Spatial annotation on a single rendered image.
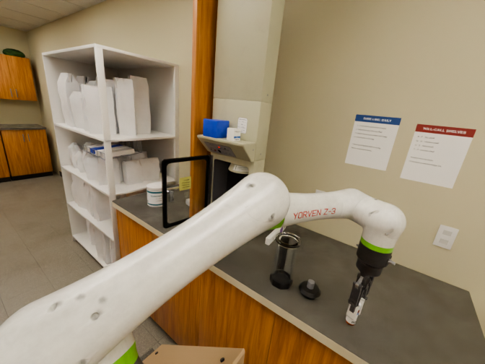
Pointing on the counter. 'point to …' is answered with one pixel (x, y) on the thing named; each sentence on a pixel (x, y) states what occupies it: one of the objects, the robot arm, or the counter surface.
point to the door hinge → (210, 179)
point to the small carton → (233, 134)
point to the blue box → (215, 128)
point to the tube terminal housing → (241, 109)
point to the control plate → (220, 149)
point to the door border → (166, 182)
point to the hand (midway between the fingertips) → (355, 308)
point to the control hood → (244, 152)
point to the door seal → (166, 185)
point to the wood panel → (202, 69)
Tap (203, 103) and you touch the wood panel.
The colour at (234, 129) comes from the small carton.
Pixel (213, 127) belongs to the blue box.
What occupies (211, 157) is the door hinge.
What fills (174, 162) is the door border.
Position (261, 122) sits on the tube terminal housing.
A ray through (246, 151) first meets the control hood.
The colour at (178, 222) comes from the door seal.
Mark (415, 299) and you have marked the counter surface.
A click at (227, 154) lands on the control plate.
